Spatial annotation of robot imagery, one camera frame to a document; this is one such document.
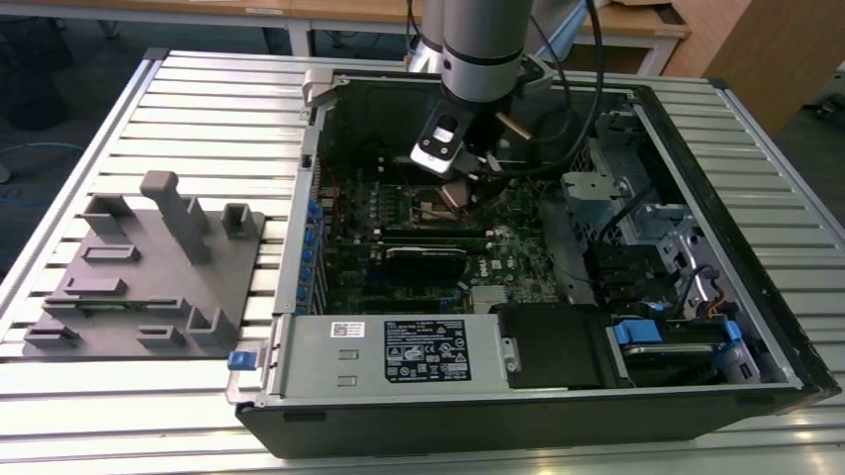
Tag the black fan shroud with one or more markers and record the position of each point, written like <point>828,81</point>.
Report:
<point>555,346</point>

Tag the green motherboard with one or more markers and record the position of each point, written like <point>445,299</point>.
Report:
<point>521,277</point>

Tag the CPU socket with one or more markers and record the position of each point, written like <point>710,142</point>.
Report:
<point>429,210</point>

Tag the black chair base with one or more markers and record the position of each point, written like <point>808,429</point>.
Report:
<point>832,109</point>

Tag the black PC case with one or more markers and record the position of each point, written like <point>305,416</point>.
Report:
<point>463,430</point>

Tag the hard disk in blue carrier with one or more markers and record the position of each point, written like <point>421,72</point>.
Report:
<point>637,331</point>

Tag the silver metal drive cage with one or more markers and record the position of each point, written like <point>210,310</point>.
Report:
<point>591,190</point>

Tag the wooden desk white frame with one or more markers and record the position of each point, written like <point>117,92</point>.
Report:
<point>647,27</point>
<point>165,4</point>

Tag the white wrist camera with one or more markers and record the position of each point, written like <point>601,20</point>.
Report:
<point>440,143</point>

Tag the black RAM slot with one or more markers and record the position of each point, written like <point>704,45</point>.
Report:
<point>429,232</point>

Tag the wooden cabinet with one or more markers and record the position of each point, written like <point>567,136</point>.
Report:
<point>760,49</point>

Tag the black office chair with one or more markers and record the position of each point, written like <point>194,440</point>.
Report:
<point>34,89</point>

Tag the CPU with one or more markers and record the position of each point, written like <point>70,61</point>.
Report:
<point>459,194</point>

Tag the grey parts rack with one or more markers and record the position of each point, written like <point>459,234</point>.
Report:
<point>165,277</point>

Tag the black plastic disk bay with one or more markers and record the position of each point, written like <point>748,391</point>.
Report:
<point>628,267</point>

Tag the black graphics card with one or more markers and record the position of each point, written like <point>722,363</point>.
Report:
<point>423,267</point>

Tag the grey case latch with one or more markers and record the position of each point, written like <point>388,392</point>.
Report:
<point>316,86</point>

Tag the silver chipset heatsink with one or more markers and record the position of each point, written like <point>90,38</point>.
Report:
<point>491,294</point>

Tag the silver power supply unit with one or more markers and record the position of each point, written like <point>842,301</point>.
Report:
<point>317,366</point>

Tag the blue case latch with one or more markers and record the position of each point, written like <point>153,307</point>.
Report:
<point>241,361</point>

